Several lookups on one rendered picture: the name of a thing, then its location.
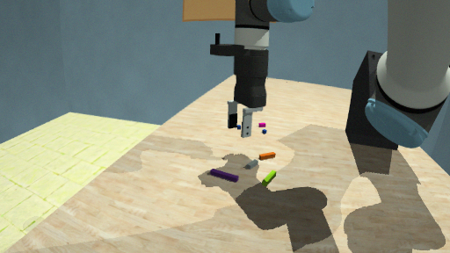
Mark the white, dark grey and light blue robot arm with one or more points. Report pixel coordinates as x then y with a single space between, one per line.
412 80

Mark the orange rod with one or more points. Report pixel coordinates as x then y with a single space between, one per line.
267 156

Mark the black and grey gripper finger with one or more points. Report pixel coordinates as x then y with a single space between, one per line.
247 120
232 114

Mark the purple rod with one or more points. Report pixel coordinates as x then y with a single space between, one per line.
224 175

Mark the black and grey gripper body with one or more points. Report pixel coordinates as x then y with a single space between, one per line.
250 64

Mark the lime green rod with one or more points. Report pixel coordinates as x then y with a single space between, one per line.
269 178

